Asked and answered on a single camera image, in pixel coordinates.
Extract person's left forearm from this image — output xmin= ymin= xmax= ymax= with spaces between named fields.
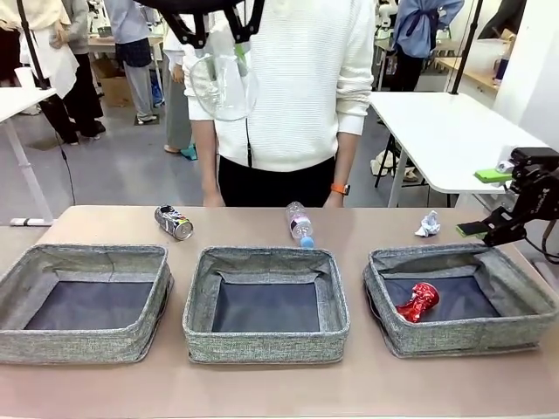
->
xmin=330 ymin=130 xmax=362 ymax=196

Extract large white table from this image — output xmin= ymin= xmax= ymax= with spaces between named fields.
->
xmin=369 ymin=90 xmax=552 ymax=209

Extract translucent plastic bin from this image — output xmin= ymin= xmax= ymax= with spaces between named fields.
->
xmin=470 ymin=38 xmax=514 ymax=84

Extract bystander white top black trousers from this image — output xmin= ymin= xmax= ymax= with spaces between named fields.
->
xmin=0 ymin=0 xmax=81 ymax=146

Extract brown cardboard box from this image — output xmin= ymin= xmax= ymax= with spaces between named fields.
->
xmin=93 ymin=58 xmax=133 ymax=108

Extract clear plastic cup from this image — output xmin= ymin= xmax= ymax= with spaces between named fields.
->
xmin=188 ymin=51 xmax=260 ymax=123

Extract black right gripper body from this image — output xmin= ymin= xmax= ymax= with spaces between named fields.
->
xmin=508 ymin=165 xmax=559 ymax=219

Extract black stand pole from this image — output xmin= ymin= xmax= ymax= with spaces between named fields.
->
xmin=449 ymin=0 xmax=485 ymax=95
xmin=16 ymin=0 xmax=52 ymax=92

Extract person in white sweater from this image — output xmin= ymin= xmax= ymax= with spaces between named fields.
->
xmin=182 ymin=0 xmax=376 ymax=209

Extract white paper ball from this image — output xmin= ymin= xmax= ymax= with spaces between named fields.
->
xmin=413 ymin=209 xmax=443 ymax=239

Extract bystander in grey top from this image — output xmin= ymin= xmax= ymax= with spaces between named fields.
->
xmin=60 ymin=0 xmax=106 ymax=140

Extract bystander blue shirt dark trousers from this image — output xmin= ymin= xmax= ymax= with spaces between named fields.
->
xmin=391 ymin=0 xmax=465 ymax=93

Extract white paper cup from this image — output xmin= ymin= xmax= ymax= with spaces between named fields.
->
xmin=13 ymin=66 xmax=36 ymax=90

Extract wooden desk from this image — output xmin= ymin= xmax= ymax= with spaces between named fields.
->
xmin=436 ymin=55 xmax=501 ymax=93

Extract grey fabric basket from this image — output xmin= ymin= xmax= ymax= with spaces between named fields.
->
xmin=362 ymin=242 xmax=548 ymax=360
xmin=182 ymin=246 xmax=351 ymax=365
xmin=0 ymin=243 xmax=175 ymax=366

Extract wooden workbench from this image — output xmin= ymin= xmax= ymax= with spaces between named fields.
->
xmin=86 ymin=35 xmax=165 ymax=60

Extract clear bottle with blue cap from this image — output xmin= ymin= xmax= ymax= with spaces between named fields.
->
xmin=285 ymin=201 xmax=316 ymax=249

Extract crushed red can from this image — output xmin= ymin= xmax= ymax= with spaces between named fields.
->
xmin=396 ymin=281 xmax=440 ymax=324

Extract beige tote bag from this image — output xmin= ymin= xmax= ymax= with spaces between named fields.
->
xmin=369 ymin=148 xmax=397 ymax=176

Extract person's right forearm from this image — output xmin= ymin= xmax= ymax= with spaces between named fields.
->
xmin=190 ymin=117 xmax=221 ymax=200

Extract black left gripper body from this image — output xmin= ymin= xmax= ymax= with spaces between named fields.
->
xmin=135 ymin=0 xmax=245 ymax=12

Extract bystander in beige trousers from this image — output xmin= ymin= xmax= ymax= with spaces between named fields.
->
xmin=162 ymin=25 xmax=196 ymax=155

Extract crushed black silver can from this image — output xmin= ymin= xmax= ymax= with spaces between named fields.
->
xmin=153 ymin=204 xmax=195 ymax=242

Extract small white side table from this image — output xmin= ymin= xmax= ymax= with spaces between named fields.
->
xmin=0 ymin=86 xmax=59 ymax=227

